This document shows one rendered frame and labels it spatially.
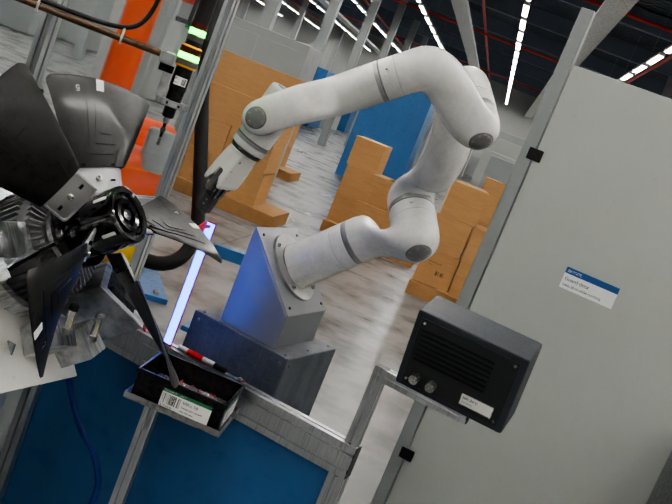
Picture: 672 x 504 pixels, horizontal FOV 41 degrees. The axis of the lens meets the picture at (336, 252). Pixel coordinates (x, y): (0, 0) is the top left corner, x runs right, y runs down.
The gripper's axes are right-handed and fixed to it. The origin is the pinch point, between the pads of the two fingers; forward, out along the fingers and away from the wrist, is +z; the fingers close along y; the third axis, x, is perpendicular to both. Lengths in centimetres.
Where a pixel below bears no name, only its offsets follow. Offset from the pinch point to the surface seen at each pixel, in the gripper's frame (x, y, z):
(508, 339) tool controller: 70, -11, -21
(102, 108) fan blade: -22.2, 22.0, -6.3
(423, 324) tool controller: 55, -7, -11
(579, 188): 44, -156, -51
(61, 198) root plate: -6.2, 40.9, 6.2
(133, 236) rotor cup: 5.8, 31.3, 5.4
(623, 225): 65, -156, -51
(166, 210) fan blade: -5.8, 2.6, 7.2
